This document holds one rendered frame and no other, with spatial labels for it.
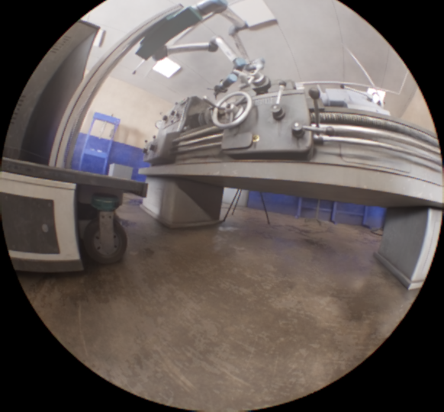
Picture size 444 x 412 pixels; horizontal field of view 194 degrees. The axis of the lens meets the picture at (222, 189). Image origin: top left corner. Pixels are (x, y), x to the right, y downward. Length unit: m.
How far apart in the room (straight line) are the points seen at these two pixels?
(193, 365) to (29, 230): 0.45
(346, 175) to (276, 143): 0.27
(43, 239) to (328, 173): 0.80
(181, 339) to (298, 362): 0.26
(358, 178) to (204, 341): 0.58
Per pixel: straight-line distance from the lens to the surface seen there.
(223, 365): 0.34
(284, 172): 0.45
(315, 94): 0.45
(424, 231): 0.96
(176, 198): 1.03
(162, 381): 0.33
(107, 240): 0.51
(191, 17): 1.17
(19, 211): 0.45
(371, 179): 0.50
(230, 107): 0.58
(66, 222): 0.41
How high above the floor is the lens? 0.32
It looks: 2 degrees up
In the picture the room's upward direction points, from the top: 9 degrees clockwise
